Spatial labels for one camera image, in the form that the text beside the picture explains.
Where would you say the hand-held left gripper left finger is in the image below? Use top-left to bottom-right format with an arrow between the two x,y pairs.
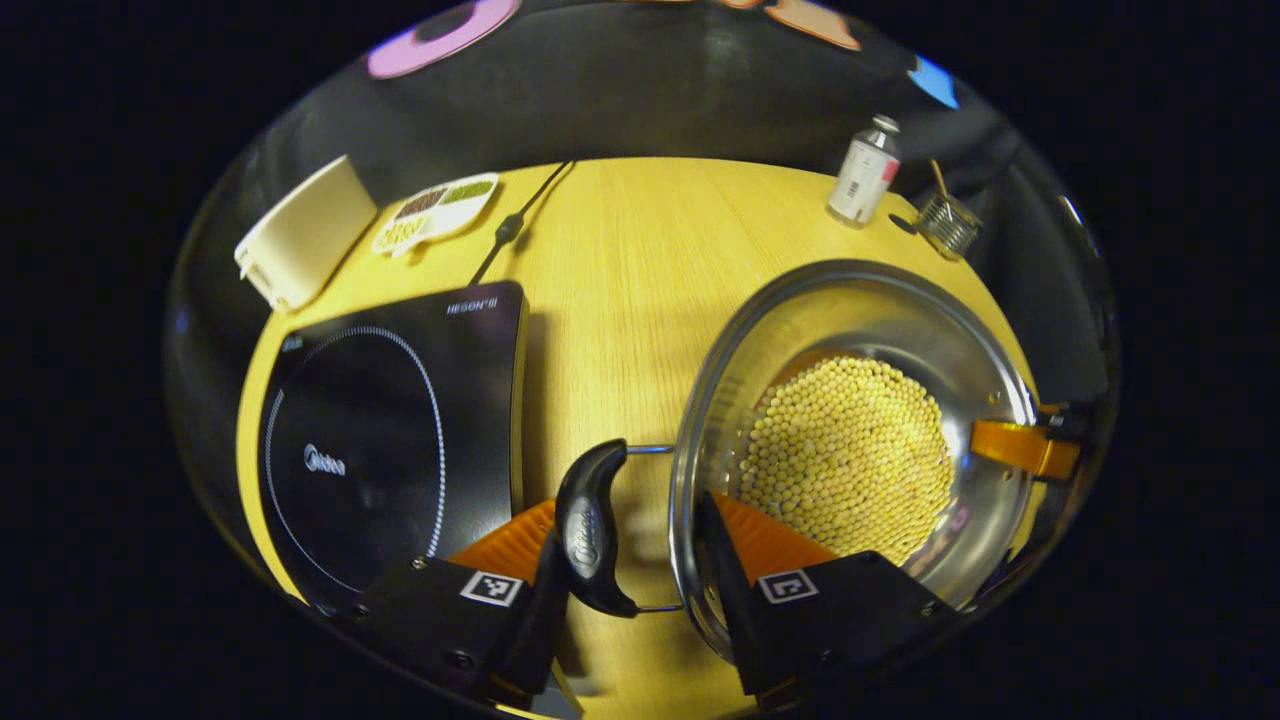
340,498 -> 576,708

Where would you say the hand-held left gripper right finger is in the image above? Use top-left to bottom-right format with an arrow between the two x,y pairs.
695,490 -> 951,711

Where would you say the stainless steel pot black handle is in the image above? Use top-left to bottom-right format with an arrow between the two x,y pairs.
555,260 -> 1041,666

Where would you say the black induction cooktop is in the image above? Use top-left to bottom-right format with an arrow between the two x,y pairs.
257,280 -> 529,616

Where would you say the pile of yellow soybeans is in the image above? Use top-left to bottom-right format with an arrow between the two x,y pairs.
738,355 -> 956,566

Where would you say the small white bottle red label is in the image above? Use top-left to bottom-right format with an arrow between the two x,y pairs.
827,114 -> 901,227

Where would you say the white divided dish with beans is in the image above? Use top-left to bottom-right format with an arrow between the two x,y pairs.
372,172 -> 501,259

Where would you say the white toaster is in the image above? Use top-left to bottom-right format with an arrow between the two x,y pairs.
234,155 -> 379,313

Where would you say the small wire basket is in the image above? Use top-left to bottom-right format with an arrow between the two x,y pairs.
915,190 -> 984,261

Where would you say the black power cord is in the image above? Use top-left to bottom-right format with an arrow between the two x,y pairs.
468,160 -> 576,286

